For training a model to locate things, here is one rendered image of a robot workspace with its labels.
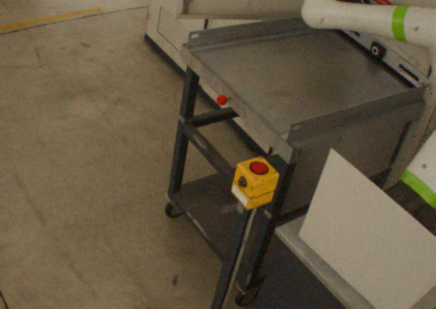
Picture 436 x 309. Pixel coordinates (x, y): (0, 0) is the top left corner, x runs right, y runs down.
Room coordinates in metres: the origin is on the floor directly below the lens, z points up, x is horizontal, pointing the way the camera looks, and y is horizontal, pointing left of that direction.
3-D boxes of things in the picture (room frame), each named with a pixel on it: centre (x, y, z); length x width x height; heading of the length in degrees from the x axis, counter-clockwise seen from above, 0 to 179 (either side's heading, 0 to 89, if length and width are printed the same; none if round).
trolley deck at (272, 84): (1.74, -0.26, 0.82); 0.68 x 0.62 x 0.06; 131
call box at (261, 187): (1.11, -0.11, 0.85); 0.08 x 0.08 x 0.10; 41
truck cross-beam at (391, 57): (2.00, -0.56, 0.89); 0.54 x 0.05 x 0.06; 41
